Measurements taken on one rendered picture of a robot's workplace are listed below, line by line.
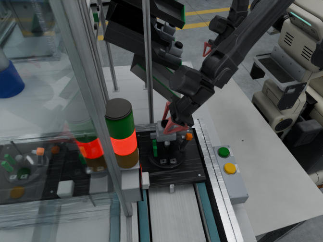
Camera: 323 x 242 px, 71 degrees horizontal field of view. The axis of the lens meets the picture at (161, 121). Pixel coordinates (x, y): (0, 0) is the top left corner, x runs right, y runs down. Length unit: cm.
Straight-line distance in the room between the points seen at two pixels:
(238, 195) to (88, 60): 66
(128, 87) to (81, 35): 101
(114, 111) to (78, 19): 15
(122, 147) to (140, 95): 83
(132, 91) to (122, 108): 89
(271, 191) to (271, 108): 54
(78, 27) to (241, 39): 43
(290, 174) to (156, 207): 56
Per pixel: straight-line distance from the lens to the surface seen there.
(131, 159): 46
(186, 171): 81
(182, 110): 65
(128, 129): 39
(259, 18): 65
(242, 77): 294
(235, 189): 83
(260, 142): 111
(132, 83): 131
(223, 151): 88
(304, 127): 144
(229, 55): 61
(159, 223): 80
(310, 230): 203
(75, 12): 28
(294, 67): 120
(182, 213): 81
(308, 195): 105
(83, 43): 29
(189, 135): 77
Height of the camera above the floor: 168
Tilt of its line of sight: 48 degrees down
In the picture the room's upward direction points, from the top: straight up
